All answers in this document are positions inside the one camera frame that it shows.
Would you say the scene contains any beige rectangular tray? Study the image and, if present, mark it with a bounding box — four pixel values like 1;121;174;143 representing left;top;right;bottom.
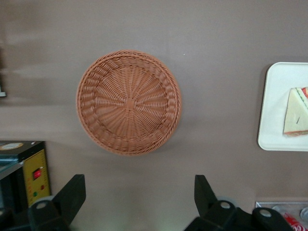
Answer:
257;62;308;152

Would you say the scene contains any red cola bottle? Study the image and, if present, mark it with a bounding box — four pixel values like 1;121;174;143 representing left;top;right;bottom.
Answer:
282;212;307;231

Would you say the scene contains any triangular sandwich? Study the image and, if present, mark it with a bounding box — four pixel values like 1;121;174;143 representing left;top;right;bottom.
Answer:
282;87;308;138

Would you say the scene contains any clear acrylic bottle rack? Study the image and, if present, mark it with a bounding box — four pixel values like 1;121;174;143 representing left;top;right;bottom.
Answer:
255;201;308;231

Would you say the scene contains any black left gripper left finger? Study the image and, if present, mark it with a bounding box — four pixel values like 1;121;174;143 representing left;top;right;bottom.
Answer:
28;174;87;231

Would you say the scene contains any black food warmer cabinet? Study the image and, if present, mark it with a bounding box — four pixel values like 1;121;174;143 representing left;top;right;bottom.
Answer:
0;141;52;217

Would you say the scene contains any round brown wicker basket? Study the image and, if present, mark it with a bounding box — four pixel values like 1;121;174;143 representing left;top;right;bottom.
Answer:
76;49;182;157

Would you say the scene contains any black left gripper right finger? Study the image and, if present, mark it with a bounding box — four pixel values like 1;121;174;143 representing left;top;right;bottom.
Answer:
184;174;239;231

